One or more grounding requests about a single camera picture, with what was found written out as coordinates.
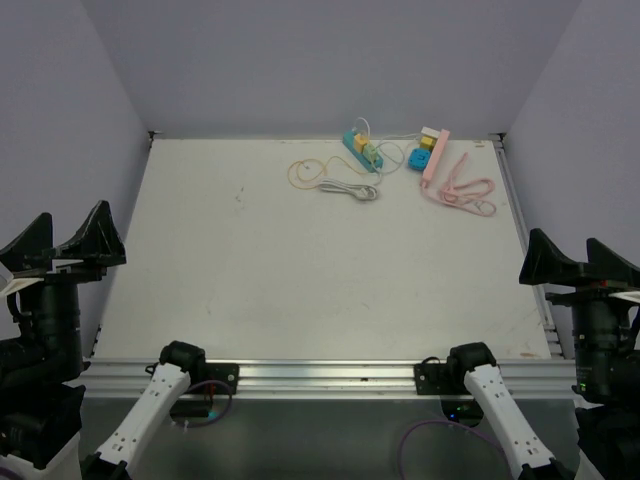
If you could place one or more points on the blue plug adapter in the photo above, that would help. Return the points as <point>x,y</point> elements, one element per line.
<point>419,159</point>

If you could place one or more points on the teal power strip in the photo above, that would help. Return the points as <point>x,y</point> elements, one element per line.
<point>347,141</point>

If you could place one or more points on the white plug adapter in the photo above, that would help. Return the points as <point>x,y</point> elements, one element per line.
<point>431,133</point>

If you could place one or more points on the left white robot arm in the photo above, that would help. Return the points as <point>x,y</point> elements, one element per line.
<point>40,405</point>

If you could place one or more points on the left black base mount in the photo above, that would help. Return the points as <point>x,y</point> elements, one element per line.
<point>227,373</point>

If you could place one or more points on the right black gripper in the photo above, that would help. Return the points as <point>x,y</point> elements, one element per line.
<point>603,269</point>

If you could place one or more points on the pink power strip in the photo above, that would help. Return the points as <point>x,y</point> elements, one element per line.
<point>436,155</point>

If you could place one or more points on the yellow plug adapter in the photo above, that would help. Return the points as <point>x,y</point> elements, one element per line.
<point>427,143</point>

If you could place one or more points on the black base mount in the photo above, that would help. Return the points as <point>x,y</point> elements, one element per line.
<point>227,373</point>
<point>434,376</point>

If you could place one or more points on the green plug on teal strip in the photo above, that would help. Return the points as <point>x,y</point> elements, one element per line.
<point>370,153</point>

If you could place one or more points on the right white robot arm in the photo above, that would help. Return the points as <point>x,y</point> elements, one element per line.
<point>608,434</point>

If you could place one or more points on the yellow plug on teal strip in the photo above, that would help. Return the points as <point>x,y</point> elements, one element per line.
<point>359,142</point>

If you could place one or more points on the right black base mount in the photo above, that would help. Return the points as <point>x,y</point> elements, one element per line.
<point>434,376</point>

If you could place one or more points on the aluminium front rail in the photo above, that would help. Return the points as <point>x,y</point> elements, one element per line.
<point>331,379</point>

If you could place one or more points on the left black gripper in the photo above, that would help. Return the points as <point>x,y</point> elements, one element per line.
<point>97,242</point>

